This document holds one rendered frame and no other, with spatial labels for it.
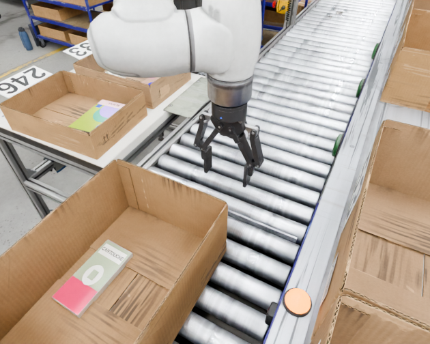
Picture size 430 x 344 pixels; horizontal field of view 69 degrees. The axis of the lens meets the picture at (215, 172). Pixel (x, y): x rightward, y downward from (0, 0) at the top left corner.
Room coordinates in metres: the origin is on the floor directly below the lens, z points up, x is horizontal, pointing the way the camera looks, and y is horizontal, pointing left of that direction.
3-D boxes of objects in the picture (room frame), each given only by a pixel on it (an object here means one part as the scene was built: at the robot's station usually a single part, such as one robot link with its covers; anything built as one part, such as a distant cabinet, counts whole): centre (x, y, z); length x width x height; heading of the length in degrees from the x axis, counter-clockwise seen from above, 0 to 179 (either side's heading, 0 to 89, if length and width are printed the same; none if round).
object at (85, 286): (0.34, 0.26, 0.76); 0.16 x 0.07 x 0.02; 150
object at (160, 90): (1.24, 0.34, 0.80); 0.38 x 0.28 x 0.10; 62
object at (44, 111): (0.94, 0.48, 0.80); 0.38 x 0.28 x 0.10; 65
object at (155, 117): (1.27, 0.37, 0.74); 1.00 x 0.58 x 0.03; 153
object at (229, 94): (0.57, -0.03, 1.09); 0.09 x 0.09 x 0.06
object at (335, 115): (1.10, -0.29, 0.72); 0.52 x 0.05 x 0.05; 62
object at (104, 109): (0.91, 0.38, 0.79); 0.19 x 0.14 x 0.02; 159
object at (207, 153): (0.60, 0.02, 0.87); 0.03 x 0.01 x 0.07; 152
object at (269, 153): (0.81, -0.14, 0.72); 0.52 x 0.05 x 0.05; 62
